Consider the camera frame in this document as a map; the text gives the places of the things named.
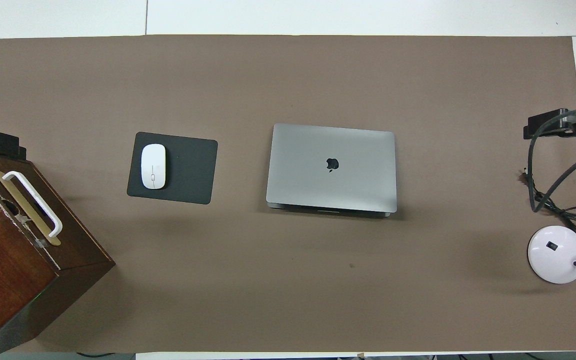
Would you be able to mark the black mouse pad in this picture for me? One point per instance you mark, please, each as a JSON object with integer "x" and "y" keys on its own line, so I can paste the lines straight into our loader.
{"x": 190, "y": 170}

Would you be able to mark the brown paper table mat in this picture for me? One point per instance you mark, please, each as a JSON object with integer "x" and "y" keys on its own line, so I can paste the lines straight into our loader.
{"x": 288, "y": 290}

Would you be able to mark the white computer mouse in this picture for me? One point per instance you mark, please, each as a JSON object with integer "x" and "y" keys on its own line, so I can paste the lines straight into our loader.
{"x": 153, "y": 165}

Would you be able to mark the grey Apple laptop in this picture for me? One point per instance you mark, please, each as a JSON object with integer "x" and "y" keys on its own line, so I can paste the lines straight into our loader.
{"x": 308, "y": 170}

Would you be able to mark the white desk lamp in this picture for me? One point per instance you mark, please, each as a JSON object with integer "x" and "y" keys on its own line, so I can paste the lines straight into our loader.
{"x": 555, "y": 255}

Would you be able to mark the brown wooden box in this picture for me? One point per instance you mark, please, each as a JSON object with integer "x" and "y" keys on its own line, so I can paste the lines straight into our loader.
{"x": 3, "y": 280}

